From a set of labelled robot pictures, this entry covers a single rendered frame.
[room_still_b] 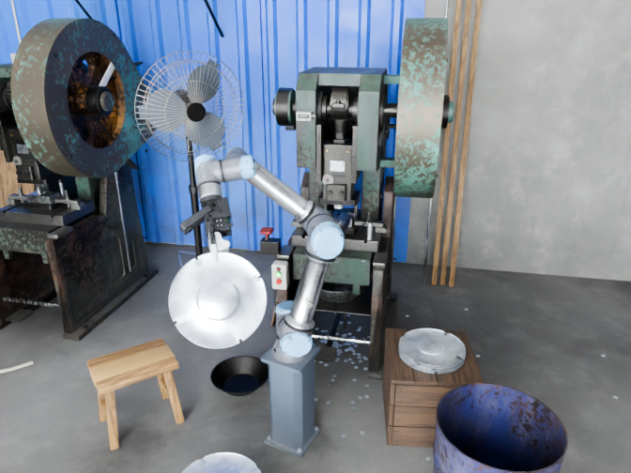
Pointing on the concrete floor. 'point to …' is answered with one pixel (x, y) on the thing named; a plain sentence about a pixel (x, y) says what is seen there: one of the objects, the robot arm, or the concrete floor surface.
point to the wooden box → (418, 392)
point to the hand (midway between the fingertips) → (213, 259)
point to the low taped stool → (160, 365)
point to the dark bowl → (239, 374)
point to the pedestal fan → (170, 118)
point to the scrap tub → (497, 432)
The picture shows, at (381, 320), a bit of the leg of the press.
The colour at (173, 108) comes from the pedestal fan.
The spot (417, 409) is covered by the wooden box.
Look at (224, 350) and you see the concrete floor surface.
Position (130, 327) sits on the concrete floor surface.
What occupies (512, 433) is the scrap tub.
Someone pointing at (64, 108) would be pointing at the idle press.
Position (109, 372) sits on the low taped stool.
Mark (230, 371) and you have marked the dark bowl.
